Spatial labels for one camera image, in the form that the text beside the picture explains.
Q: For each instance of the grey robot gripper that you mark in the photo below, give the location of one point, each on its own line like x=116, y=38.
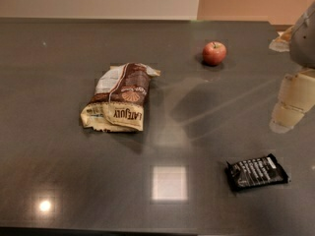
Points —
x=304, y=44

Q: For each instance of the brown Late July chip bag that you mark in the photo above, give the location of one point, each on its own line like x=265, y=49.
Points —
x=119, y=98

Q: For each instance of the red apple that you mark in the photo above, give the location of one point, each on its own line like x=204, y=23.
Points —
x=213, y=53

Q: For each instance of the black rxbar chocolate wrapper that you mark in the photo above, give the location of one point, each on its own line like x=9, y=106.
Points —
x=255, y=172

